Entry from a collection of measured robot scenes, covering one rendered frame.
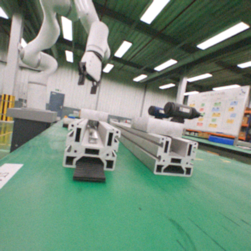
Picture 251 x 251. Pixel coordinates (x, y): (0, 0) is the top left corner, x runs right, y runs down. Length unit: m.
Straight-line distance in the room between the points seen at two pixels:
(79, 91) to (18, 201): 12.06
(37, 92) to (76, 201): 1.06
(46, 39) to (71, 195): 1.08
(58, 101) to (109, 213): 11.98
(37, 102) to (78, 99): 10.98
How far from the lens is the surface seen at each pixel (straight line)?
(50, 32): 1.18
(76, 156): 0.29
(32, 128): 1.17
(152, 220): 0.19
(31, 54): 1.21
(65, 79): 12.32
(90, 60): 0.69
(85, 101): 12.13
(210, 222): 0.23
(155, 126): 0.39
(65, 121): 0.93
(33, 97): 1.20
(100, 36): 0.78
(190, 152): 0.37
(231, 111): 3.66
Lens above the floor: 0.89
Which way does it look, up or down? 3 degrees down
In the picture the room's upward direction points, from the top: 10 degrees clockwise
